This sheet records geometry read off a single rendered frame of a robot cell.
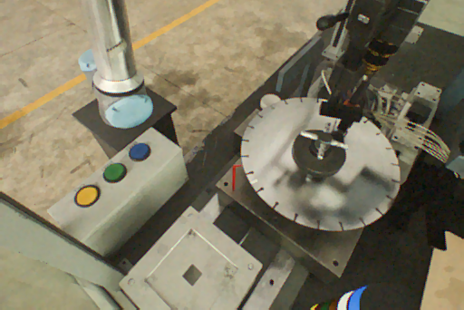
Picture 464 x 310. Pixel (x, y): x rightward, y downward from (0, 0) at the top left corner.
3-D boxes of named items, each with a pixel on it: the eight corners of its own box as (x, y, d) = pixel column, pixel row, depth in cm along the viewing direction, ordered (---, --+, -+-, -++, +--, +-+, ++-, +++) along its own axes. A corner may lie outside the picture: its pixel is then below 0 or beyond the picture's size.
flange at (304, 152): (351, 175, 54) (355, 169, 52) (296, 175, 53) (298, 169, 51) (337, 131, 60) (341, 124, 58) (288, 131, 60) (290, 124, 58)
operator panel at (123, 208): (106, 262, 62) (76, 245, 50) (79, 233, 66) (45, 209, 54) (189, 178, 75) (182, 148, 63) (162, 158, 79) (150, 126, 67)
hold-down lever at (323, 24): (349, 50, 38) (356, 32, 36) (311, 34, 40) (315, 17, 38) (369, 26, 42) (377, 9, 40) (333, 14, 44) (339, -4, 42)
